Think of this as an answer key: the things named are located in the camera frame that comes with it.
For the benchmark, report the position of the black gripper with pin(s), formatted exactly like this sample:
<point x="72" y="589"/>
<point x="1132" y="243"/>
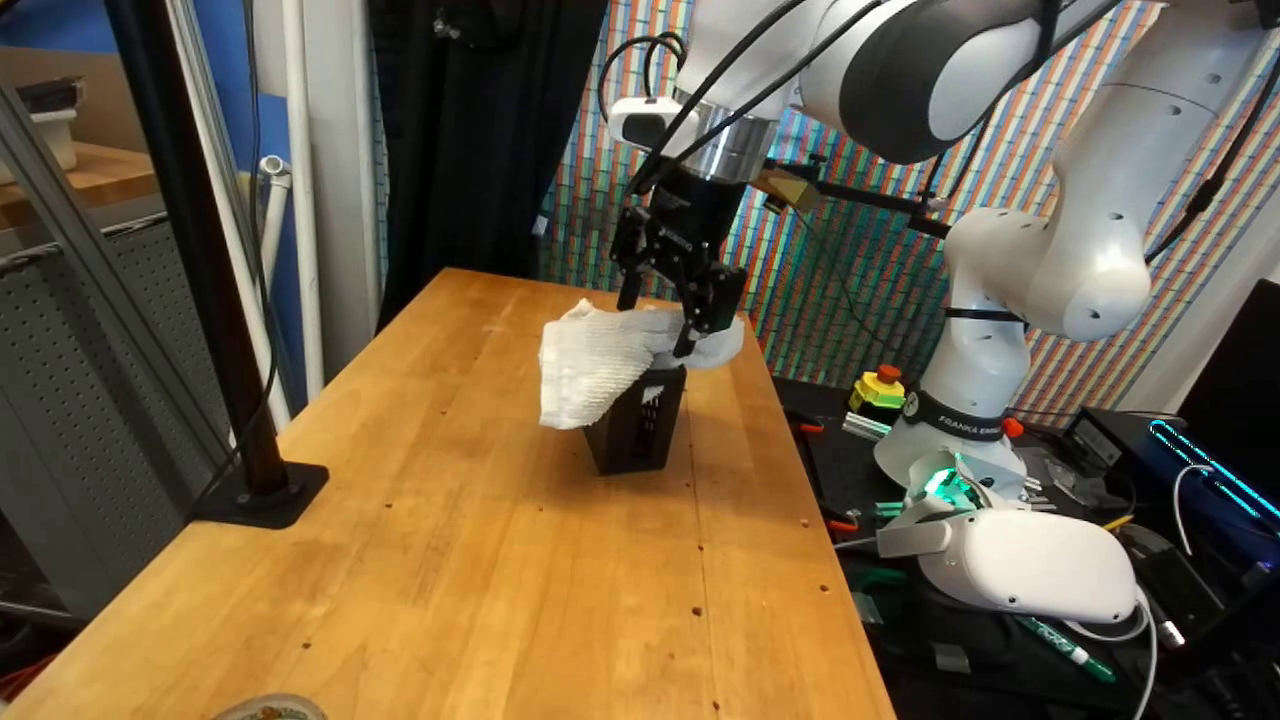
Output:
<point x="681" y="224"/>

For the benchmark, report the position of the white terry towel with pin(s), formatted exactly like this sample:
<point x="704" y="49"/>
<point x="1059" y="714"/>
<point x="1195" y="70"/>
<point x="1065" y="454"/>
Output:
<point x="593" y="361"/>

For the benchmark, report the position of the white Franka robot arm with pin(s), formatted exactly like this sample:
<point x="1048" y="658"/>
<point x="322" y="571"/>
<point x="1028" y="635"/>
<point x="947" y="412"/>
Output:
<point x="1082" y="254"/>

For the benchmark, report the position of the black perforated plastic box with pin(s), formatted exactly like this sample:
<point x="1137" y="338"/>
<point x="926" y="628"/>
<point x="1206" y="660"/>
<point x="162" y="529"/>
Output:
<point x="633" y="433"/>

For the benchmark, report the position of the black power box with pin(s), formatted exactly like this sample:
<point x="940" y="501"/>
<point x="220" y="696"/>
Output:
<point x="1106" y="442"/>

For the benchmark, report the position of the striped fabric backdrop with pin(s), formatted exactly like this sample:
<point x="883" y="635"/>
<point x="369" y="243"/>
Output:
<point x="853" y="321"/>

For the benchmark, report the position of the yellow red emergency stop button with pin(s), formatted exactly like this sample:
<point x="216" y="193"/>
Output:
<point x="883" y="393"/>

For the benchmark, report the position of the black curtain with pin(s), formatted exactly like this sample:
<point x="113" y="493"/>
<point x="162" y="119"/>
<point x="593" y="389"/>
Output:
<point x="452" y="163"/>

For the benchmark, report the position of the white VR headset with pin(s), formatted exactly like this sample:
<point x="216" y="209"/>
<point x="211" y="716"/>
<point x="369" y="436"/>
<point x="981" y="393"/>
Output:
<point x="1024" y="560"/>

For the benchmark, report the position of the black pole stand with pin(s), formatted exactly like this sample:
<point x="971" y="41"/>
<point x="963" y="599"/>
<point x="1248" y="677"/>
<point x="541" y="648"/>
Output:
<point x="206" y="243"/>

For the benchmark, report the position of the silver aluminium upright bar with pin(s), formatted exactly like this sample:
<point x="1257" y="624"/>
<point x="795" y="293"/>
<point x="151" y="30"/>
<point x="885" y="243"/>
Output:
<point x="220" y="144"/>

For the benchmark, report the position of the green pen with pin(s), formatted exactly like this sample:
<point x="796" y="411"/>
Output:
<point x="1065" y="648"/>

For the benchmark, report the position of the grey diagonal metal bar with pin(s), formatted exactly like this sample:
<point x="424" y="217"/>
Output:
<point x="113" y="275"/>

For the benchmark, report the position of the black case blue edges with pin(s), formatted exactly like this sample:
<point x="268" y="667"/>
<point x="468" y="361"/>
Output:
<point x="1220" y="493"/>

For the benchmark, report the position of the wooden shelf board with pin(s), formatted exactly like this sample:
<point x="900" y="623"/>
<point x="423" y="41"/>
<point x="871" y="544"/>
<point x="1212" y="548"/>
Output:
<point x="95" y="172"/>

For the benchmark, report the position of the grey pegboard panel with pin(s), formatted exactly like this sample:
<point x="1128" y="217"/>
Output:
<point x="83" y="442"/>

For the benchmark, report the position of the white plastic bin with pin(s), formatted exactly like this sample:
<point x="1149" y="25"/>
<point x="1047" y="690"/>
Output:
<point x="53" y="140"/>

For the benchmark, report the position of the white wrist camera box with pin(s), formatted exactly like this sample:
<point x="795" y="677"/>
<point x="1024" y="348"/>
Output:
<point x="647" y="122"/>

